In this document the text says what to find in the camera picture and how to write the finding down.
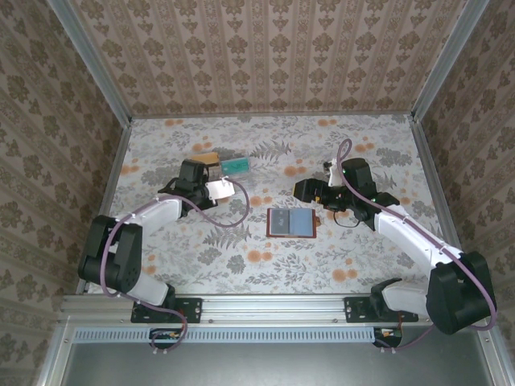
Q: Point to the silver credit card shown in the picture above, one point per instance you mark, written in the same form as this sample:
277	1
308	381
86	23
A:
221	189

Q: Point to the gold credit card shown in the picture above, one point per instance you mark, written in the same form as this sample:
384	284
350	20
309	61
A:
205	158

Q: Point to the brown leather card holder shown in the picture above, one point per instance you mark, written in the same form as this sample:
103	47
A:
301	223

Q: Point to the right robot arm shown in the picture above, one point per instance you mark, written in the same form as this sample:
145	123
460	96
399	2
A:
402	233

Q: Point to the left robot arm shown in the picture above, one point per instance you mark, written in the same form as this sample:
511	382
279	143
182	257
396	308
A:
161	211

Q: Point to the clear plastic card stand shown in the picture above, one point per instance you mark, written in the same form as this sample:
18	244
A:
237	177

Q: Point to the teal credit card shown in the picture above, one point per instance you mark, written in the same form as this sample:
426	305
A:
236	167

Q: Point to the blue grey credit card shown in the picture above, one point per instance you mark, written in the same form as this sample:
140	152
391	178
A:
281	222

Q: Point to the grey metal panel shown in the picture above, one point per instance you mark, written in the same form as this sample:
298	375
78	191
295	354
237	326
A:
273	364

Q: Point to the aluminium side rail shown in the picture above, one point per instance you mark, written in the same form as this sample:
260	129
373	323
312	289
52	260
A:
442	181
108	181

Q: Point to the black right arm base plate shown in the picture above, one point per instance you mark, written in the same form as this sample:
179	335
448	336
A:
358	309

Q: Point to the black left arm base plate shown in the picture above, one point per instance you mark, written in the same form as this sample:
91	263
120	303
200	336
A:
189	309

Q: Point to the aluminium front rail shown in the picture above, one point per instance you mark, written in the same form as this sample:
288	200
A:
273	307

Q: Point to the aluminium corner post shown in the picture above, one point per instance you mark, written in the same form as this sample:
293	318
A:
446	60
88	60

